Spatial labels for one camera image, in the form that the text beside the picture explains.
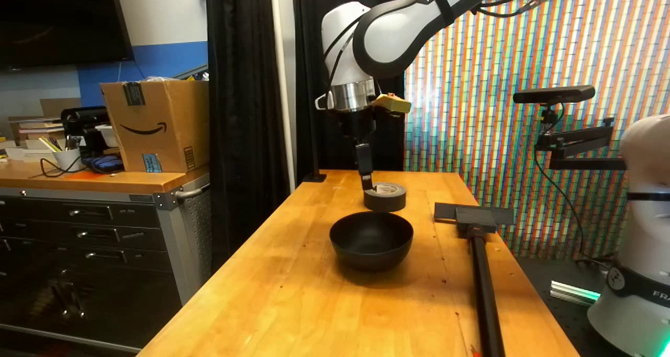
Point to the camera on mount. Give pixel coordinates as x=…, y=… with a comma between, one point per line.
x=554, y=94

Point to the blue gloves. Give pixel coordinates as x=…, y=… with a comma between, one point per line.
x=104, y=163

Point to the black curtain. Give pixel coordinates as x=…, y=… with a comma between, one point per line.
x=314, y=111
x=246, y=111

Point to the white pole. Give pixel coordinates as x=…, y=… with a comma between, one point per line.
x=285, y=85

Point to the black bowl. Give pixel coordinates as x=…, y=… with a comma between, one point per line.
x=370, y=242

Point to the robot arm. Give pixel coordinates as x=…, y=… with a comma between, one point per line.
x=387, y=37

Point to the roll of black tape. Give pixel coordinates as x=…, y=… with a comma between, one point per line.
x=384, y=199

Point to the black stand foot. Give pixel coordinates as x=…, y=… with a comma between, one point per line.
x=314, y=177

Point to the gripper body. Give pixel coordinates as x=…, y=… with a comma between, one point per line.
x=357, y=124

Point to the white cup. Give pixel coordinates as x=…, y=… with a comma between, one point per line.
x=68, y=160

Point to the bundle of pens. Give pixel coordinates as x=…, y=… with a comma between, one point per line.
x=52, y=143

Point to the cardboard box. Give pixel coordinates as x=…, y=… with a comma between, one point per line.
x=157, y=126

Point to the metal tool cabinet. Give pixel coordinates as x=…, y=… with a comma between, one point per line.
x=104, y=231

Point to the stack of books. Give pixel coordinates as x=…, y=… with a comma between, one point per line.
x=31, y=132

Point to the wall television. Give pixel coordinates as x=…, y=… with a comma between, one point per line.
x=57, y=22

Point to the black appliance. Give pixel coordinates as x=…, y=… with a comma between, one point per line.
x=84, y=126

